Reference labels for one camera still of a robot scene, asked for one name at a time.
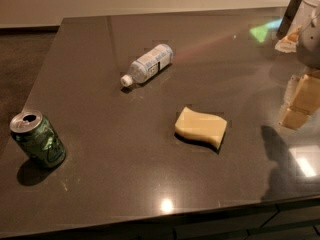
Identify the yellow wavy sponge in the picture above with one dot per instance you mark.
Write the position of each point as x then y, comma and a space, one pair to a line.
201, 127

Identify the green soda can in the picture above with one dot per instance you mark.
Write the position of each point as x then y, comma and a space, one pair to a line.
35, 135

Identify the clear plastic water bottle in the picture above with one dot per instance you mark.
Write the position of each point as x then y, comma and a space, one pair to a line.
148, 65

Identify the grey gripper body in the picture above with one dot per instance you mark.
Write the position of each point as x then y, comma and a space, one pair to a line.
309, 47

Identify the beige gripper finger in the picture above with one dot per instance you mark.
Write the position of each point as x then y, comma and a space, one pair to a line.
292, 118

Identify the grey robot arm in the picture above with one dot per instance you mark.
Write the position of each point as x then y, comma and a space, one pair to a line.
304, 38

